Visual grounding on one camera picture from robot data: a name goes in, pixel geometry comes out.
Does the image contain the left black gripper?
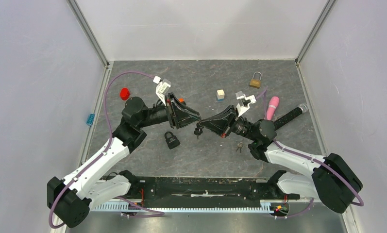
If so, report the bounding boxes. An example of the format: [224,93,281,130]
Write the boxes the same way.
[138,93,202,129]

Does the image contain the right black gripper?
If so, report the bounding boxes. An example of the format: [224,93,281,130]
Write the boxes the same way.
[200,105,257,142]

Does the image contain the black key bunch large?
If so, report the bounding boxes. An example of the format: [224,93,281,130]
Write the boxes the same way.
[194,123,203,140]

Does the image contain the small silver keys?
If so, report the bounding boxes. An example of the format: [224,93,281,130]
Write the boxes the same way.
[236,142,243,153]

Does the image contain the brass padlock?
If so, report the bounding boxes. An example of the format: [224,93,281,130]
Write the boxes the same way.
[249,71,262,89]

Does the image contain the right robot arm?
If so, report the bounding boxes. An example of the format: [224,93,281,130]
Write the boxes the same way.
[194,104,364,214]

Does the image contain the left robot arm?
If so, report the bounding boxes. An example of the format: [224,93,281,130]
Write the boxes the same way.
[47,93,201,229]

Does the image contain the white blue cube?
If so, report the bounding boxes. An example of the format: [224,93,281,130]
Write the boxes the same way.
[216,89,225,101]

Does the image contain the pink toy microphone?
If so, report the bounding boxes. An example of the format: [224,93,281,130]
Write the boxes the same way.
[266,96,280,120]

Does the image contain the red cylinder block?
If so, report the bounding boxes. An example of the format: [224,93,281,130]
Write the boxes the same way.
[119,88,130,101]

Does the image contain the black toy microphone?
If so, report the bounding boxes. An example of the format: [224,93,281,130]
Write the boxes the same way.
[274,103,309,130]

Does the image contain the blue lego brick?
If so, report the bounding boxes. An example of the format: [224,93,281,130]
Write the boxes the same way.
[86,114,95,127]

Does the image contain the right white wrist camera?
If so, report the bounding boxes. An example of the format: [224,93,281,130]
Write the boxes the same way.
[235,91,256,117]

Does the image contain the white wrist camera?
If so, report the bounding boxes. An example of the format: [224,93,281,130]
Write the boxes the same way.
[235,91,256,117]
[153,76,171,104]

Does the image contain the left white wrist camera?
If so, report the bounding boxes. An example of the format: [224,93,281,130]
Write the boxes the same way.
[153,76,171,104]

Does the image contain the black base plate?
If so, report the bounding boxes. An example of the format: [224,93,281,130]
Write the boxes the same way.
[123,177,300,208]

